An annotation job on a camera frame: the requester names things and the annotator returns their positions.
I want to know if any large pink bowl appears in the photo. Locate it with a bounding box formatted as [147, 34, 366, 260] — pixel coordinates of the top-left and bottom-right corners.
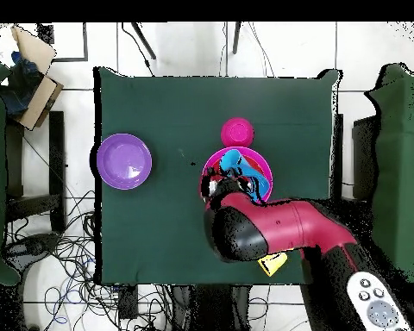
[200, 146, 274, 204]

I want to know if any blue cup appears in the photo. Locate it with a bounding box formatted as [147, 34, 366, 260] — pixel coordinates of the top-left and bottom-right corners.
[218, 148, 244, 172]

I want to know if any medium blue bowl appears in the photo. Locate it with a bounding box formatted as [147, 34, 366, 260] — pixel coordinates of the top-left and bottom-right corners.
[227, 161, 272, 203]

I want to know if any small crimson bowl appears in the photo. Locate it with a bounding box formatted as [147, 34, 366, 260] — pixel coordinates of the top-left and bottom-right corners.
[220, 116, 255, 148]

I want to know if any dark green tablecloth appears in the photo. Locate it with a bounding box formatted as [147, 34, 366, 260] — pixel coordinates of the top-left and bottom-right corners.
[93, 66, 342, 288]

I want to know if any purple bowl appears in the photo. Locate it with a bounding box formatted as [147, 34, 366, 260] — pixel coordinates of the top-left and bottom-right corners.
[96, 133, 153, 190]

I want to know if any yellow cup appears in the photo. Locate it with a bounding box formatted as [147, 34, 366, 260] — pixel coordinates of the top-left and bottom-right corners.
[257, 251, 288, 278]

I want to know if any black power strip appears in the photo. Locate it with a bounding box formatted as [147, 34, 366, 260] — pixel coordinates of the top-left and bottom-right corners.
[118, 284, 139, 320]

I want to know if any black tripod leg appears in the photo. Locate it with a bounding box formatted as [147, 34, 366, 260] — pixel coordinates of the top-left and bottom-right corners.
[231, 22, 242, 55]
[130, 22, 157, 60]

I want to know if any black stool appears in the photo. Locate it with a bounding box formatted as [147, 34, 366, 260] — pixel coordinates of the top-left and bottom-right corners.
[4, 109, 67, 235]

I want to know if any cardboard box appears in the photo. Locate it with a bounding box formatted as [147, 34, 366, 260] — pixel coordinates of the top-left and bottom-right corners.
[0, 25, 65, 132]

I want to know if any tangle of cables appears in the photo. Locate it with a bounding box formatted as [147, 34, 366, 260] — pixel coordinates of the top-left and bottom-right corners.
[3, 189, 173, 331]

